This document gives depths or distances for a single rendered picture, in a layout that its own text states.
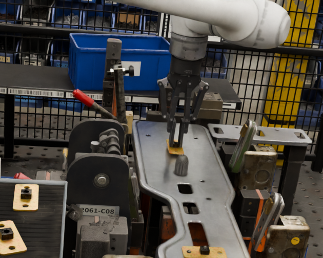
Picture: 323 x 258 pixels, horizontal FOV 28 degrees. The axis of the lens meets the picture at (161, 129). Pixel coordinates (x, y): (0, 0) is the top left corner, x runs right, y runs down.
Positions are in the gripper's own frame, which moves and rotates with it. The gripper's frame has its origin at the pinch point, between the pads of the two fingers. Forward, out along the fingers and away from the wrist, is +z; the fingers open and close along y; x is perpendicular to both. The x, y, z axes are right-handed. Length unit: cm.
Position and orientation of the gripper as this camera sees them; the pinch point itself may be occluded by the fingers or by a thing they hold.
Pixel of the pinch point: (176, 132)
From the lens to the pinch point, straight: 163.5
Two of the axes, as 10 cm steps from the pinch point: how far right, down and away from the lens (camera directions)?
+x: -1.0, -3.9, 9.1
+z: -1.1, 9.2, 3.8
